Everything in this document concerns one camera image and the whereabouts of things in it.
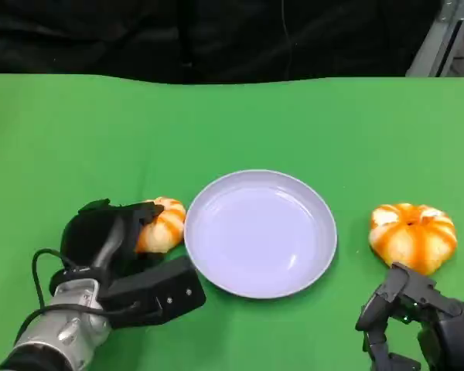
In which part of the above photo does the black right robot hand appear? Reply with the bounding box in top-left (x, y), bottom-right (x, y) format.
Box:
top-left (355, 261), bottom-right (464, 371)

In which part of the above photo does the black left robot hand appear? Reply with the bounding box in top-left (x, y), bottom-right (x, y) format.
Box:
top-left (60, 198), bottom-right (168, 288)

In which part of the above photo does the orange and white bread roll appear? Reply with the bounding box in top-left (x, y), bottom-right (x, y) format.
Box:
top-left (368, 203), bottom-right (459, 277)
top-left (134, 196), bottom-right (187, 254)

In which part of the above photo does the green table cloth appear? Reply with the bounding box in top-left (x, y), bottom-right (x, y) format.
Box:
top-left (0, 73), bottom-right (464, 371)

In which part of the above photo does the lilac plate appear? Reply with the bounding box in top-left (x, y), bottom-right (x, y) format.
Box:
top-left (183, 168), bottom-right (338, 301)

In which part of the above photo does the black drape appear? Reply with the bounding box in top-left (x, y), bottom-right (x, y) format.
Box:
top-left (0, 0), bottom-right (438, 84)

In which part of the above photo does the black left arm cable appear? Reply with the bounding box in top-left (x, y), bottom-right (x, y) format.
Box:
top-left (13, 248), bottom-right (144, 341)

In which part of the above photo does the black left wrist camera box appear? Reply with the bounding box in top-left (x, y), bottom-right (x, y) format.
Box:
top-left (100, 257), bottom-right (207, 329)

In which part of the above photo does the aluminium frame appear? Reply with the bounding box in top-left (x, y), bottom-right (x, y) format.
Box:
top-left (405, 0), bottom-right (464, 77)

